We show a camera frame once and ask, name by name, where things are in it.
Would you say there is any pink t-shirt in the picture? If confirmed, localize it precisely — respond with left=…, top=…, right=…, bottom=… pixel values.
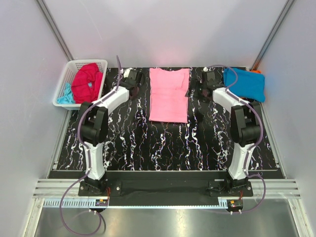
left=149, top=68, right=190, bottom=123

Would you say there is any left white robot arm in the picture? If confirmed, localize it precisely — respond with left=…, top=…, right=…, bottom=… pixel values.
left=77, top=69, right=143, bottom=196

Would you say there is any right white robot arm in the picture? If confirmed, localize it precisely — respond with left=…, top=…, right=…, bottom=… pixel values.
left=189, top=67, right=264, bottom=196

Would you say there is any red t-shirt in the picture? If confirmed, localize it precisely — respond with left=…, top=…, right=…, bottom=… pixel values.
left=71, top=63, right=103, bottom=104

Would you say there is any folded blue t-shirt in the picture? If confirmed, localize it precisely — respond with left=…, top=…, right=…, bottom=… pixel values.
left=223, top=68, right=266, bottom=103

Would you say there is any folded orange t-shirt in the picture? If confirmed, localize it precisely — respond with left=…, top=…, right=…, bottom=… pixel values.
left=241, top=70, right=262, bottom=101

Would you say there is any white plastic laundry basket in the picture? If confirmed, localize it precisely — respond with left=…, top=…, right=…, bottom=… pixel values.
left=53, top=59, right=108, bottom=110

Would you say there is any light blue garment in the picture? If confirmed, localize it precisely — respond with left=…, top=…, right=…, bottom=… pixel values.
left=57, top=83, right=75, bottom=104

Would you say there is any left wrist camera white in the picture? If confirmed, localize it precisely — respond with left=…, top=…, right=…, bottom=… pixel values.
left=121, top=68, right=131, bottom=78

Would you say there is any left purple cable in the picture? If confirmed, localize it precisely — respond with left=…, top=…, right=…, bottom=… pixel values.
left=59, top=55, right=123, bottom=235

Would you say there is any purple cable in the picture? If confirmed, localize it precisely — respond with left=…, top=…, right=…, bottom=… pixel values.
left=59, top=55, right=123, bottom=235
left=206, top=64, right=267, bottom=215

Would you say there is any right aluminium corner post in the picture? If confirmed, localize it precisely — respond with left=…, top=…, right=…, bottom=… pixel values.
left=250, top=0, right=296, bottom=70

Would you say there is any aluminium corner post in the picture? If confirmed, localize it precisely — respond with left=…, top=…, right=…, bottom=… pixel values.
left=250, top=0, right=296, bottom=70
left=35, top=0, right=74, bottom=61

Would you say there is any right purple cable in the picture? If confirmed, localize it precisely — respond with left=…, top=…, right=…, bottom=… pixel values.
left=206, top=64, right=267, bottom=215

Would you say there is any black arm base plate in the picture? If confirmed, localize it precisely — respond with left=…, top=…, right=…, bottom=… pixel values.
left=79, top=171, right=254, bottom=207

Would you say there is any left aluminium corner post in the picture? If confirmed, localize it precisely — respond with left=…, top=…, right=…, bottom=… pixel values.
left=35, top=0, right=74, bottom=61

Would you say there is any aluminium frame rail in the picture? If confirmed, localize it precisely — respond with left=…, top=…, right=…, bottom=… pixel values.
left=33, top=179, right=301, bottom=209

